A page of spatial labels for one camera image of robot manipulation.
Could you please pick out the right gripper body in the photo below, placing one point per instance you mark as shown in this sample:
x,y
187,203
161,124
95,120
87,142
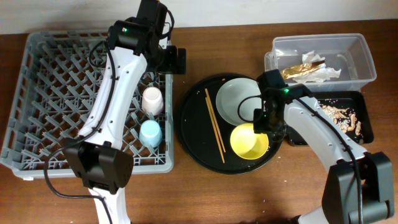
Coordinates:
x,y
268,124

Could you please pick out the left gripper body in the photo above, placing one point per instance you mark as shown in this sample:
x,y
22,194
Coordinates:
x,y
166,61

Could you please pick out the yellow bowl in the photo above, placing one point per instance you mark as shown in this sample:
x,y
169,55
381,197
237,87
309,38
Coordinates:
x,y
246,144

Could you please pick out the wooden chopstick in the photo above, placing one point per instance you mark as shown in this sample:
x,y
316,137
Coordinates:
x,y
216,124
217,143

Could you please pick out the pink plastic cup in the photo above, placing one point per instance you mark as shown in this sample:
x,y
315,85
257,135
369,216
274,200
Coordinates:
x,y
152,101

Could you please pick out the grey round plate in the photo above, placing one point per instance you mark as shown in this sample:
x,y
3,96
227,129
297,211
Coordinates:
x,y
231,94

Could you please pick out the gold foil wrapper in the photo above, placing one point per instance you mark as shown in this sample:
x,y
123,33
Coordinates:
x,y
301,70

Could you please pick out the white napkin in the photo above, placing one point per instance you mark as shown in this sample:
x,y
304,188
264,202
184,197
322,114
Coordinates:
x,y
321,75

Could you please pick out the food scraps and rice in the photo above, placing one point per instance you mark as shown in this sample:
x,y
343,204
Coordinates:
x,y
344,117

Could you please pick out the blue plastic cup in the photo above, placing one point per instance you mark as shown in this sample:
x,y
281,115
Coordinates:
x,y
150,134

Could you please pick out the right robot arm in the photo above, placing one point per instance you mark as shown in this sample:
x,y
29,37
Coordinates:
x,y
359,187

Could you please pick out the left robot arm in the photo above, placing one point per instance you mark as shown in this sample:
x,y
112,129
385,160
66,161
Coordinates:
x,y
133,48

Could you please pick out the round black tray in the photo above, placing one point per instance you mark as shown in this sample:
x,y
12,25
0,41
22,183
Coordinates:
x,y
196,134

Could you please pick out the clear plastic bin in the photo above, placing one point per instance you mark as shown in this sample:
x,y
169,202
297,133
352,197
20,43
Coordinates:
x,y
348,53

